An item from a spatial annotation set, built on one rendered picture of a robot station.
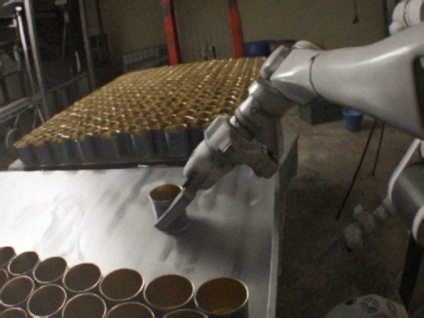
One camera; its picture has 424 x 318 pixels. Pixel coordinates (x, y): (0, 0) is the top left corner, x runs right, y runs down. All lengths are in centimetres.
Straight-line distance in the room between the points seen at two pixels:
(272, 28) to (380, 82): 961
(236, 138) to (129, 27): 1040
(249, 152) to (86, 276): 35
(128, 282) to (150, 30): 1023
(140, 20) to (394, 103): 1052
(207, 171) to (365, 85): 35
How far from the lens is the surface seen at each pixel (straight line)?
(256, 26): 984
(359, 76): 27
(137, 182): 88
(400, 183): 80
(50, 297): 52
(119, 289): 50
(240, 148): 52
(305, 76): 37
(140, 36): 1070
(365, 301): 142
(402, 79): 23
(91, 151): 112
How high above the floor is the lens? 146
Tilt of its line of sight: 24 degrees down
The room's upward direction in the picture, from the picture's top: 8 degrees counter-clockwise
